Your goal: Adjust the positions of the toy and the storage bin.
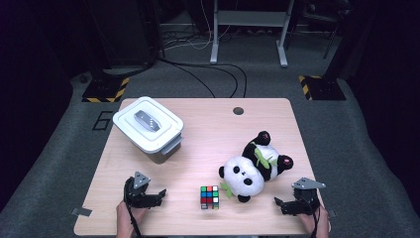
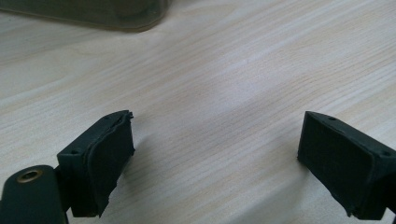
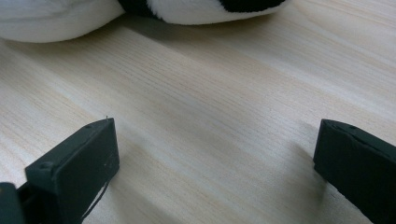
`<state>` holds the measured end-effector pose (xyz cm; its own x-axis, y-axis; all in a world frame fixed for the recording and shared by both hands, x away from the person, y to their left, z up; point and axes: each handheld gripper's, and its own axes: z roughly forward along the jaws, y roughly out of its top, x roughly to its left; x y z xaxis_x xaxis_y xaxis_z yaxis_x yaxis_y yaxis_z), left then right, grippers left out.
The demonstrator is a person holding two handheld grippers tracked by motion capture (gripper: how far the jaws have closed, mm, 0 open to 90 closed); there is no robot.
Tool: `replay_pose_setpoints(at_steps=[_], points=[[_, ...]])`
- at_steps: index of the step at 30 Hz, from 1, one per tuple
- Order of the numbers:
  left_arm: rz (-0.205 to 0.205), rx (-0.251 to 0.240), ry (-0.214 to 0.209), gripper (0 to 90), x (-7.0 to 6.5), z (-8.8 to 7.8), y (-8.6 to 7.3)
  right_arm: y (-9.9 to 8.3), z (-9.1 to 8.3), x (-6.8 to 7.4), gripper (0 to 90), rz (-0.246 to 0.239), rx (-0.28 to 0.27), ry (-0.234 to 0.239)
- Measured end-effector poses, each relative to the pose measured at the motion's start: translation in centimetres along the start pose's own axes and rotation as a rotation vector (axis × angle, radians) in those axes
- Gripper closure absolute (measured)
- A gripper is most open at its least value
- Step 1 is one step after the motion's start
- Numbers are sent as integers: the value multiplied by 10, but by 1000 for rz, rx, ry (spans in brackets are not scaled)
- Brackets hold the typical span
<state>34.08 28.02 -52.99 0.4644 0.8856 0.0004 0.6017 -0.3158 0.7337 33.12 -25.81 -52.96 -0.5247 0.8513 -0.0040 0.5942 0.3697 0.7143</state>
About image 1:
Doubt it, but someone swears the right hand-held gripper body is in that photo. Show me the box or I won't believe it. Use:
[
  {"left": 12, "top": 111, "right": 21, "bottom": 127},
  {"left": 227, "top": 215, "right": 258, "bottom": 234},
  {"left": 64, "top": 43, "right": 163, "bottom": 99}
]
[{"left": 286, "top": 177, "right": 327, "bottom": 216}]

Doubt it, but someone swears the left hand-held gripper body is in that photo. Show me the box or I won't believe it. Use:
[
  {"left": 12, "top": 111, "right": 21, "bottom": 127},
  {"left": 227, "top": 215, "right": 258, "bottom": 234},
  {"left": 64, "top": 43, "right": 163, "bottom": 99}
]
[{"left": 123, "top": 171, "right": 160, "bottom": 209}]

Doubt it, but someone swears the translucent brown storage box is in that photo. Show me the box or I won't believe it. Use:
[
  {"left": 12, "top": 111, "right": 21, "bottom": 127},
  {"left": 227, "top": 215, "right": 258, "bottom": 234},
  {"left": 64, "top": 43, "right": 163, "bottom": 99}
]
[{"left": 131, "top": 133, "right": 184, "bottom": 165}]

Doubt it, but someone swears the panda plush toy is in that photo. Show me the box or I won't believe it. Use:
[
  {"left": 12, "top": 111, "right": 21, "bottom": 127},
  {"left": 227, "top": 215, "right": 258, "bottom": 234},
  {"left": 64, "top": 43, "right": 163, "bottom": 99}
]
[{"left": 218, "top": 130, "right": 294, "bottom": 203}]

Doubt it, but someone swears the colourful puzzle cube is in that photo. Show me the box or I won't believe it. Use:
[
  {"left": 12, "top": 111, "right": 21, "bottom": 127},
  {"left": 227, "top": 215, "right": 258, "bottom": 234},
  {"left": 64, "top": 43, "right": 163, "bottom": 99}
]
[{"left": 200, "top": 185, "right": 220, "bottom": 210}]

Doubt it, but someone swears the person's left hand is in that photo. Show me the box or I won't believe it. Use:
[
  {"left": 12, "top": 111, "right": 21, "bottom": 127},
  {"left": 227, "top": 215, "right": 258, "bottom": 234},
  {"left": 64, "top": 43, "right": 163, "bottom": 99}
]
[{"left": 116, "top": 199, "right": 149, "bottom": 234}]

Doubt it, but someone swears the person's right hand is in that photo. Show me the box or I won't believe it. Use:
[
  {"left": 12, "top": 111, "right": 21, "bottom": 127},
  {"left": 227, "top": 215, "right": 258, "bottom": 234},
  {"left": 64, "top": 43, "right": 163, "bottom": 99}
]
[{"left": 297, "top": 204, "right": 331, "bottom": 238}]

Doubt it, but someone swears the black yellow striped stand base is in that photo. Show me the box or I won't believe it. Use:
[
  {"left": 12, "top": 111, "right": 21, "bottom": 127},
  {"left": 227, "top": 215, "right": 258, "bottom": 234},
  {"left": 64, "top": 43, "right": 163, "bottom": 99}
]
[
  {"left": 81, "top": 76, "right": 131, "bottom": 103},
  {"left": 298, "top": 74, "right": 347, "bottom": 101}
]

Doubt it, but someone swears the dark equipment cabinet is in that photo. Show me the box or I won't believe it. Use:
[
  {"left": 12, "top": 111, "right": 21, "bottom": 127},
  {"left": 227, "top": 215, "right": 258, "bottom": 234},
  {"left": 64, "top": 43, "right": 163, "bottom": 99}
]
[{"left": 86, "top": 0, "right": 163, "bottom": 68}]

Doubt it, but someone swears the dark metal stand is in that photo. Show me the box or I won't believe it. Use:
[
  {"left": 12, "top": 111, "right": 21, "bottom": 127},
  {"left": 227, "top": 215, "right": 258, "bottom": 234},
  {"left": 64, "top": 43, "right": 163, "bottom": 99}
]
[{"left": 303, "top": 0, "right": 351, "bottom": 60}]

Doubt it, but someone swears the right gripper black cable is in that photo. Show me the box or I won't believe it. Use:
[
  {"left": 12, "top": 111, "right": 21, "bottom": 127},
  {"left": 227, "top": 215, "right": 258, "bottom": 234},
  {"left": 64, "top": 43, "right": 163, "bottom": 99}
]
[{"left": 310, "top": 197, "right": 322, "bottom": 238}]

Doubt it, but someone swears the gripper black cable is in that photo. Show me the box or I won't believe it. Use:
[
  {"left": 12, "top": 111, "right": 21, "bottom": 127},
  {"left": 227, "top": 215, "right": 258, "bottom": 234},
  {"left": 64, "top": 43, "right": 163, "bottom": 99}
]
[
  {"left": 310, "top": 197, "right": 322, "bottom": 238},
  {"left": 126, "top": 197, "right": 144, "bottom": 238}
]

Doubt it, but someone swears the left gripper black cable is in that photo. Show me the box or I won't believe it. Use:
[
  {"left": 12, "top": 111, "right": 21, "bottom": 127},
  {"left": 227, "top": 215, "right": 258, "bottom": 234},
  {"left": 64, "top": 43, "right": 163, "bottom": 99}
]
[{"left": 126, "top": 197, "right": 144, "bottom": 238}]

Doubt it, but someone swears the black floor cable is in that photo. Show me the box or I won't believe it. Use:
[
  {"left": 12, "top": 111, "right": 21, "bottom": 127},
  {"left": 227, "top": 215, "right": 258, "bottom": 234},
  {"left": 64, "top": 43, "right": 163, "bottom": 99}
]
[
  {"left": 171, "top": 61, "right": 249, "bottom": 99},
  {"left": 157, "top": 58, "right": 217, "bottom": 99}
]

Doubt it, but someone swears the white floor cable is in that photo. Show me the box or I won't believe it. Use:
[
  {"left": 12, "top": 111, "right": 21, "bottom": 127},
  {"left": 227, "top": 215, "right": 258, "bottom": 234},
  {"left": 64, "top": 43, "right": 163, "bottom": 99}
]
[{"left": 162, "top": 0, "right": 232, "bottom": 52}]

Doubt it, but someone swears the black stand post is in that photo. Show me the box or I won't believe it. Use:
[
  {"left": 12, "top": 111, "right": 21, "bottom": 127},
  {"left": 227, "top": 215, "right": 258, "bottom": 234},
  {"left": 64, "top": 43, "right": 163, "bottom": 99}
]
[{"left": 325, "top": 0, "right": 368, "bottom": 82}]

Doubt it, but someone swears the white metal desk frame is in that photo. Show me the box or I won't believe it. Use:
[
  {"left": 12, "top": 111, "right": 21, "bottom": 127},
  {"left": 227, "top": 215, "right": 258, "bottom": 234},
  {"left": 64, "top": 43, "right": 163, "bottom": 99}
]
[{"left": 209, "top": 0, "right": 296, "bottom": 68}]

